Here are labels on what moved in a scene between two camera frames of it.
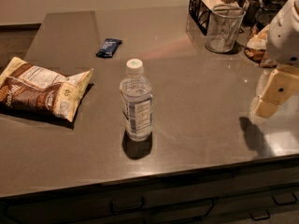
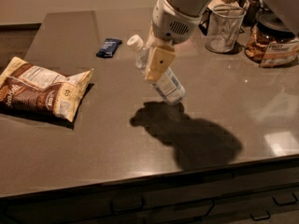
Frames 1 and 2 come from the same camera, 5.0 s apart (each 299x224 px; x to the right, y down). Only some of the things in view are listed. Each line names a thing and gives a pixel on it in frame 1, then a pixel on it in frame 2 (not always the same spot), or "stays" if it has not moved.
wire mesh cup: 224,28 stays
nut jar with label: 256,49 stays
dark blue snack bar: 108,48 stays
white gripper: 284,42 -> 170,24
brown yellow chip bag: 28,87 stays
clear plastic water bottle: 137,100 -> 168,83
